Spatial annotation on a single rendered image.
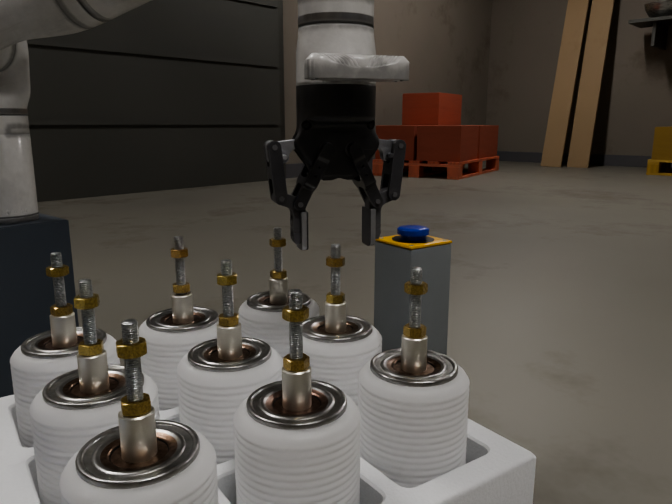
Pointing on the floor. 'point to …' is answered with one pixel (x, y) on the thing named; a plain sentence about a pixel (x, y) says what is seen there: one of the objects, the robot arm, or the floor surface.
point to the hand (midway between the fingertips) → (335, 233)
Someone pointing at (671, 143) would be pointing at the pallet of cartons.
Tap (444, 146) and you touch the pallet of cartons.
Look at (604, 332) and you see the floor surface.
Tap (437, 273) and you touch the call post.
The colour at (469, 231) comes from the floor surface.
